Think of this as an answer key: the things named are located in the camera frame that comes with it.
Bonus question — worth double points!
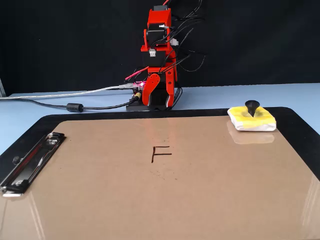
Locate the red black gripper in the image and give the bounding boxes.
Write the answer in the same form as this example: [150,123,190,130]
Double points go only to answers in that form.
[141,45,179,109]

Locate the yellow white sponge with knob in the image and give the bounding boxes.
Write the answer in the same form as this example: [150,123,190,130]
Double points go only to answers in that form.
[226,99,277,132]

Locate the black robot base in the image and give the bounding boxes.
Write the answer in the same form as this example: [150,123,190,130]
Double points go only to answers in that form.
[125,81,176,112]

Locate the controller board with pink LED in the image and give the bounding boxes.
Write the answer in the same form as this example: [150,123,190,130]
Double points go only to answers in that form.
[131,80,148,92]

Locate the black marker letter mark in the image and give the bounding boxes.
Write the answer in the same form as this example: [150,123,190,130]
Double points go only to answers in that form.
[150,145,174,164]

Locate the brown glossy clipboard board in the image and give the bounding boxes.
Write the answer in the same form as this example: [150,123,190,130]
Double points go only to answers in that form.
[0,114,320,240]

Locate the black backdrop cloth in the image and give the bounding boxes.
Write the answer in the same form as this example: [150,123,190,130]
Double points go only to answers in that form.
[0,0,320,97]

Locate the black rubber mat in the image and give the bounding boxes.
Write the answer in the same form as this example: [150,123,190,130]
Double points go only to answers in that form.
[0,106,320,181]

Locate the black metal clipboard clip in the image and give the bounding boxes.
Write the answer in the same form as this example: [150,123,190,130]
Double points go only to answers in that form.
[0,131,67,199]

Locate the black wires beside base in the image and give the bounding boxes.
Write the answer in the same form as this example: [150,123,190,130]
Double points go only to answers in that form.
[171,85,184,110]

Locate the red pink wire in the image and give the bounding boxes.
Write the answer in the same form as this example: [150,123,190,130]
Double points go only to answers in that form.
[124,66,149,82]

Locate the black servo wire bundle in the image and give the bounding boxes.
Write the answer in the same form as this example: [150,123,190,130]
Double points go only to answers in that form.
[169,0,209,74]

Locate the black power cable with ferrite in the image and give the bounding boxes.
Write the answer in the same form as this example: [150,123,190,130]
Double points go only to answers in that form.
[17,92,142,114]

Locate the silver braided USB cable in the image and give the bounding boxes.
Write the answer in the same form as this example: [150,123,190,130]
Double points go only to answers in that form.
[0,83,135,101]

